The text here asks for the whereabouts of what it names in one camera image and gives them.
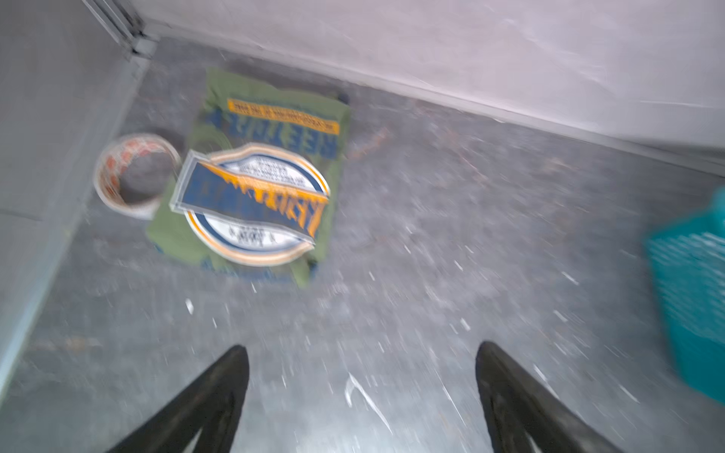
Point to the green tank top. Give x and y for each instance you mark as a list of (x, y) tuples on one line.
[(256, 193)]

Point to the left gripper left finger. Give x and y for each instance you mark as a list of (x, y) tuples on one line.
[(206, 414)]

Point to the teal plastic basket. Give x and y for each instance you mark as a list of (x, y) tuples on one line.
[(687, 268)]

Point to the tape roll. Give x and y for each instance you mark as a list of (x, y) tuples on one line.
[(132, 172)]

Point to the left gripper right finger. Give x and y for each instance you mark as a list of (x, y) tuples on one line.
[(522, 415)]

